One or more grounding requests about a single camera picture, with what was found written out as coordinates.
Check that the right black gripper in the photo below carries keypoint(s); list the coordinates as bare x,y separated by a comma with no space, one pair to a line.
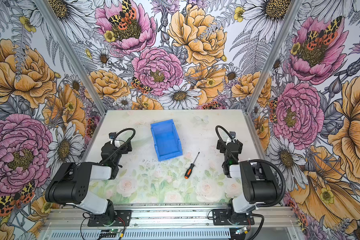
231,146

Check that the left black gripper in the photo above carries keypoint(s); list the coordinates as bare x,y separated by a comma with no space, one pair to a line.
123,147

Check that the orange black handled screwdriver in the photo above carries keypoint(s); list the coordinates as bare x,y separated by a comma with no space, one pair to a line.
190,168

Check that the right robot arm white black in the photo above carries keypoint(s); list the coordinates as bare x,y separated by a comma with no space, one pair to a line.
263,184

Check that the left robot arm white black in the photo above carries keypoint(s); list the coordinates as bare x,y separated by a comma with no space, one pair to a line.
70,184

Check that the blue plastic bin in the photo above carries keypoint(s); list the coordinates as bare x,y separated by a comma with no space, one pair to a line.
166,140

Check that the green circuit board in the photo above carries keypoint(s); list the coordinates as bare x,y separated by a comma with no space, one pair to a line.
111,233

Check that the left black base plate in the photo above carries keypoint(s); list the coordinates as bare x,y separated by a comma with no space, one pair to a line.
121,218

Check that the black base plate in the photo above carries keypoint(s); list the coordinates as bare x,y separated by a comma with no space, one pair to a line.
222,217
121,218

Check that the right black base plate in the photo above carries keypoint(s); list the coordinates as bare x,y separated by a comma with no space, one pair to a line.
222,217

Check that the white slotted cable duct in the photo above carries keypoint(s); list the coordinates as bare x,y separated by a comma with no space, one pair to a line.
143,234

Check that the aluminium front rail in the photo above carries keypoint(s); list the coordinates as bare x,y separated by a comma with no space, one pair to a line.
167,216

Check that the right aluminium corner post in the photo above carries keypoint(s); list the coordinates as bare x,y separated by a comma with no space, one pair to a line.
279,41

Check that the aluminium corner post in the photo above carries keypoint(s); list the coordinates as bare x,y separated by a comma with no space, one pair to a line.
279,41
64,42

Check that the left aluminium corner post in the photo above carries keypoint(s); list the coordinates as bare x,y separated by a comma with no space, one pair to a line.
64,42

